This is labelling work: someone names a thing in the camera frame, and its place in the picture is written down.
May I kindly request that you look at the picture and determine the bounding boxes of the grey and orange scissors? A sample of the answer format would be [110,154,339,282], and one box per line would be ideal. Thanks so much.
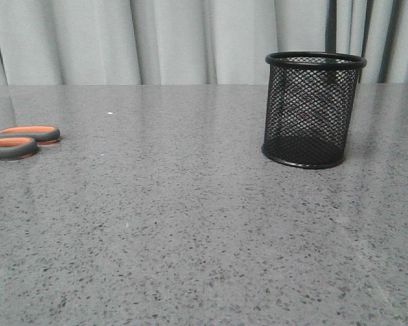
[0,126,61,160]

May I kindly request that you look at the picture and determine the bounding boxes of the black mesh pen holder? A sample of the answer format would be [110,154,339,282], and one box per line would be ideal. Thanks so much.
[262,52,367,169]

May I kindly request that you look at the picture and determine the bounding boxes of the light grey curtain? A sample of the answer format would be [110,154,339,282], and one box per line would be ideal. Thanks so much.
[0,1,408,85]

